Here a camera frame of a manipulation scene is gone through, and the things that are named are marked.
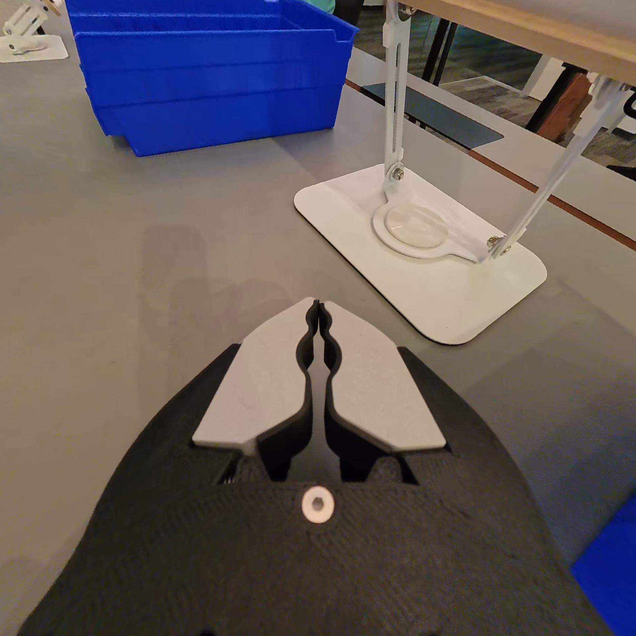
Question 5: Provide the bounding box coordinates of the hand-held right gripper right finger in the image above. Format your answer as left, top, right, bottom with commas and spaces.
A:
318, 299, 447, 483

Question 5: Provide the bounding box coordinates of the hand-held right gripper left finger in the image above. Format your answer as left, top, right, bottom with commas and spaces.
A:
191, 297, 319, 483

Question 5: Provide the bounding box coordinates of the blue divided plastic bin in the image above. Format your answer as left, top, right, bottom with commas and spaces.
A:
570, 507, 636, 636

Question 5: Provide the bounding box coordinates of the white stand with wooden board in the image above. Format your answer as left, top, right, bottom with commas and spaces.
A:
0, 0, 69, 63
293, 0, 636, 345

